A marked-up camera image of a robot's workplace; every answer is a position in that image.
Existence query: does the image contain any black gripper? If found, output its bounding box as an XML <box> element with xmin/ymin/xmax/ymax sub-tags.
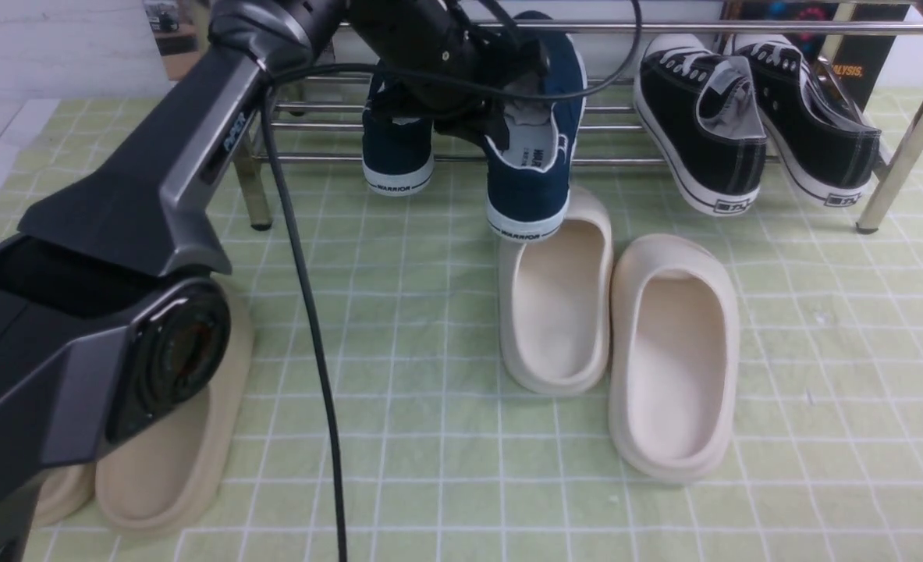
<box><xmin>348</xmin><ymin>1</ymin><xmax>549</xmax><ymax>150</ymax></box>

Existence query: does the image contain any navy slip-on shoe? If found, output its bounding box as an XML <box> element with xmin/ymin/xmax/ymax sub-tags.
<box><xmin>482</xmin><ymin>29</ymin><xmax>588</xmax><ymax>244</ymax></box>
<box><xmin>361</xmin><ymin>73</ymin><xmax>434</xmax><ymax>197</ymax></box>

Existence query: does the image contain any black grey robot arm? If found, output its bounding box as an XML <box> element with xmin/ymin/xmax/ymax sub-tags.
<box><xmin>0</xmin><ymin>1</ymin><xmax>548</xmax><ymax>561</ymax></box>

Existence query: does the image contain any photo board behind rack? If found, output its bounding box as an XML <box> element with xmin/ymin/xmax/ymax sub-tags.
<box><xmin>143</xmin><ymin>1</ymin><xmax>211</xmax><ymax>82</ymax></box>

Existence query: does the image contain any metal shoe rack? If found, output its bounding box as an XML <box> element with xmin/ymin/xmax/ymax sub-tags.
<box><xmin>234</xmin><ymin>18</ymin><xmax>923</xmax><ymax>234</ymax></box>

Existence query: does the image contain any left cream foam slide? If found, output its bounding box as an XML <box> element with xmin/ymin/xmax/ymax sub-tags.
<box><xmin>498</xmin><ymin>186</ymin><xmax>613</xmax><ymax>397</ymax></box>

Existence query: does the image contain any cream foam slide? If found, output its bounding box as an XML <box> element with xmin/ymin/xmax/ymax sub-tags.
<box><xmin>498</xmin><ymin>186</ymin><xmax>613</xmax><ymax>397</ymax></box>
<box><xmin>607</xmin><ymin>233</ymin><xmax>740</xmax><ymax>483</ymax></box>

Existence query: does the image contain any left black canvas sneaker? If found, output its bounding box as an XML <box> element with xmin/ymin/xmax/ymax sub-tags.
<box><xmin>634</xmin><ymin>34</ymin><xmax>767</xmax><ymax>216</ymax></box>

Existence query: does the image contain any black canvas sneaker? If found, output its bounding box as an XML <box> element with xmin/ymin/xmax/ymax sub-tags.
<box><xmin>634</xmin><ymin>34</ymin><xmax>767</xmax><ymax>216</ymax></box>
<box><xmin>726</xmin><ymin>34</ymin><xmax>881</xmax><ymax>208</ymax></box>

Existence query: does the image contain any right cream foam slide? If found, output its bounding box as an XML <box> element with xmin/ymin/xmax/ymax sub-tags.
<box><xmin>607</xmin><ymin>233</ymin><xmax>740</xmax><ymax>483</ymax></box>

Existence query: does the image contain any right black canvas sneaker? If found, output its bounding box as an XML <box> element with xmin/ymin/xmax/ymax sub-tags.
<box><xmin>726</xmin><ymin>34</ymin><xmax>881</xmax><ymax>208</ymax></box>

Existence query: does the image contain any dark poster board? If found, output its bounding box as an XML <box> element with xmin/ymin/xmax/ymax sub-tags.
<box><xmin>721</xmin><ymin>1</ymin><xmax>908</xmax><ymax>110</ymax></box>

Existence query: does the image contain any right tan foam slide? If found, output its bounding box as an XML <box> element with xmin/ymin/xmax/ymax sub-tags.
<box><xmin>94</xmin><ymin>279</ymin><xmax>254</xmax><ymax>537</ymax></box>

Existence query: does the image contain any tan foam slide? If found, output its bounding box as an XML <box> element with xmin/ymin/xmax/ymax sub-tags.
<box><xmin>94</xmin><ymin>279</ymin><xmax>254</xmax><ymax>537</ymax></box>
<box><xmin>32</xmin><ymin>464</ymin><xmax>96</xmax><ymax>528</ymax></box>

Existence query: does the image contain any green checkered floor mat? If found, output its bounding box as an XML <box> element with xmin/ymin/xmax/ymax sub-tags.
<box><xmin>0</xmin><ymin>99</ymin><xmax>923</xmax><ymax>561</ymax></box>

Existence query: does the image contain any left tan foam slide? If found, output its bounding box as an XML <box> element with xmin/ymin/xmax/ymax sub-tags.
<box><xmin>32</xmin><ymin>464</ymin><xmax>96</xmax><ymax>528</ymax></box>

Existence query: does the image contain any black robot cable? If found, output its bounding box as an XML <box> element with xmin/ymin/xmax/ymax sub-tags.
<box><xmin>258</xmin><ymin>0</ymin><xmax>643</xmax><ymax>562</ymax></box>

